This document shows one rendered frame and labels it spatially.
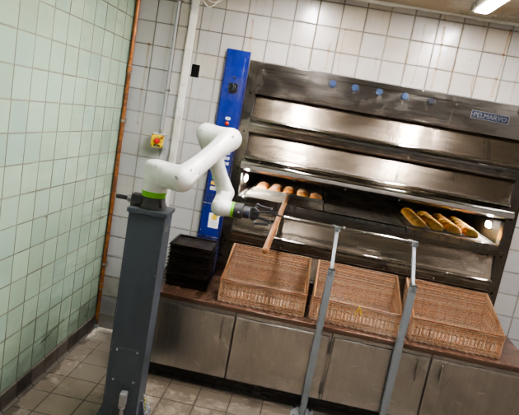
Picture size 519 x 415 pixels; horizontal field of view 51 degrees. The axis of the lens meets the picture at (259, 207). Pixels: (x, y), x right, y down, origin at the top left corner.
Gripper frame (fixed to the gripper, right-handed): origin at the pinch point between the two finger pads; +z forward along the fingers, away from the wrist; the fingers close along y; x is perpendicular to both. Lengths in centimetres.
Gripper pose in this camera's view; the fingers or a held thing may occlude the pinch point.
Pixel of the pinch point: (278, 218)
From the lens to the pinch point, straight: 314.2
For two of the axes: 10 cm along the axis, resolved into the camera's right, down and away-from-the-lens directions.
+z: 9.8, 1.9, -0.8
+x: -1.1, 1.5, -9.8
